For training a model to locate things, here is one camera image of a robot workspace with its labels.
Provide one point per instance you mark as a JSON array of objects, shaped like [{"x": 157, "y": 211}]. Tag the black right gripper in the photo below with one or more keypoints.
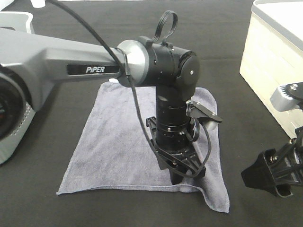
[{"x": 287, "y": 168}]

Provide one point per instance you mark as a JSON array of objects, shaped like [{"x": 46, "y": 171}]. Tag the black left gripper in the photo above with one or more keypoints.
[{"x": 174, "y": 150}]

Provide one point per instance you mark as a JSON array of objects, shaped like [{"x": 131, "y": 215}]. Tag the grey-blue microfibre towel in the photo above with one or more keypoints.
[{"x": 113, "y": 153}]

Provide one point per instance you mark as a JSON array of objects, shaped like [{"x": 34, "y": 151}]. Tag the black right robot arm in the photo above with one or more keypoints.
[{"x": 300, "y": 134}]

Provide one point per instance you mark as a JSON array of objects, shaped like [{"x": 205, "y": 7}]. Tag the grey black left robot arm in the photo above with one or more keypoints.
[{"x": 31, "y": 65}]

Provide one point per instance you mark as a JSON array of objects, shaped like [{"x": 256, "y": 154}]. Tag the white storage box grey lid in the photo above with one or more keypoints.
[{"x": 273, "y": 54}]

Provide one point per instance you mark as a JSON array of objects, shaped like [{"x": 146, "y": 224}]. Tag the black table cloth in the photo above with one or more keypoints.
[{"x": 216, "y": 30}]

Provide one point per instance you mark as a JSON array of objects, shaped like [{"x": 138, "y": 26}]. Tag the grey perforated laundry basket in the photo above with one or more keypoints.
[{"x": 19, "y": 21}]

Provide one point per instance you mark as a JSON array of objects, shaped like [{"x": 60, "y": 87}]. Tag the white cup at table edge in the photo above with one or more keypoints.
[{"x": 38, "y": 3}]

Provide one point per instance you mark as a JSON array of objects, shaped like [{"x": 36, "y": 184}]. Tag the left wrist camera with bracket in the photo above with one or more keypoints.
[{"x": 206, "y": 117}]

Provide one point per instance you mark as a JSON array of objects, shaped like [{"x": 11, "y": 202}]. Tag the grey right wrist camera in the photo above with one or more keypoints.
[{"x": 288, "y": 97}]

